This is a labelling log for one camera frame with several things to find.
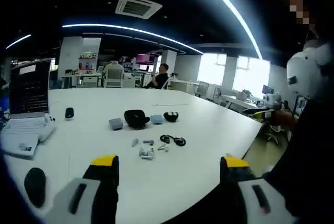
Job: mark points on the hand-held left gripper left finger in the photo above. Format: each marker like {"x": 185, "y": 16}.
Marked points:
{"x": 104, "y": 179}

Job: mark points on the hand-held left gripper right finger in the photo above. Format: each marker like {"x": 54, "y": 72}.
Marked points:
{"x": 235, "y": 179}

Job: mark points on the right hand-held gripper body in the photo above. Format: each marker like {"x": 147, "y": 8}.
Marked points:
{"x": 272, "y": 101}

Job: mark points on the white earbud case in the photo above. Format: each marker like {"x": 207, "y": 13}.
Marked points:
{"x": 149, "y": 155}

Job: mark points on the lilac earbud case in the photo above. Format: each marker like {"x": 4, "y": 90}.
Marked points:
{"x": 115, "y": 124}

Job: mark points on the lilac earbud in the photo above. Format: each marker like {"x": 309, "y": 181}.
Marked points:
{"x": 149, "y": 141}

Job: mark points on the black ear-hook earbud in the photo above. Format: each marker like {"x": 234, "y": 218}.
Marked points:
{"x": 180, "y": 143}
{"x": 166, "y": 141}

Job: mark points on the large black earbud case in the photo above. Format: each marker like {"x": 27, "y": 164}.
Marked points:
{"x": 134, "y": 120}

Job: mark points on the white earbud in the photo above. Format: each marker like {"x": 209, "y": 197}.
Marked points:
{"x": 164, "y": 147}

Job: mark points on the light blue earbud case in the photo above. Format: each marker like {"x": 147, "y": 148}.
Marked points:
{"x": 156, "y": 119}

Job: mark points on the black cartoon-eyed earbud case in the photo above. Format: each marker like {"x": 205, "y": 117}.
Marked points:
{"x": 171, "y": 117}

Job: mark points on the white office chair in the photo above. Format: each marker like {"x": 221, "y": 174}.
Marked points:
{"x": 274, "y": 132}
{"x": 114, "y": 77}

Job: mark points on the potted plant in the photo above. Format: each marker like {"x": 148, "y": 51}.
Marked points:
{"x": 246, "y": 94}

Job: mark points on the white worn device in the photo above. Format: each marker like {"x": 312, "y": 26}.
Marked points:
{"x": 305, "y": 70}

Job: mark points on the black computer mouse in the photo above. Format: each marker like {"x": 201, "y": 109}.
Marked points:
{"x": 35, "y": 187}

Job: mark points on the person's dark clothed body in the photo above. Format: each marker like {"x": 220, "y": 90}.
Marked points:
{"x": 313, "y": 169}

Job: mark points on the white table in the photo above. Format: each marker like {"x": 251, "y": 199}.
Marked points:
{"x": 91, "y": 109}

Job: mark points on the small black oval device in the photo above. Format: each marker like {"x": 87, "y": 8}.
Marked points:
{"x": 69, "y": 113}

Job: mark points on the white game controller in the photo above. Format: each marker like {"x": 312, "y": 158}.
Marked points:
{"x": 47, "y": 130}

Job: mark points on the ceiling light strip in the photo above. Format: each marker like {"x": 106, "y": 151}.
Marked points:
{"x": 18, "y": 40}
{"x": 104, "y": 25}
{"x": 242, "y": 18}

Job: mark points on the silver laptop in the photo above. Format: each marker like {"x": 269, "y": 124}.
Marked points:
{"x": 28, "y": 91}

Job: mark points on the shelf with colourful items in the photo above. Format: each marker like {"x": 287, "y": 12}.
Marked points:
{"x": 87, "y": 63}

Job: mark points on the ceiling air conditioner vent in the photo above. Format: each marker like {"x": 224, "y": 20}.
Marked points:
{"x": 138, "y": 7}

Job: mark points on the pink wall monitor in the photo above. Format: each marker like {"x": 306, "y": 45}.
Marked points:
{"x": 144, "y": 58}

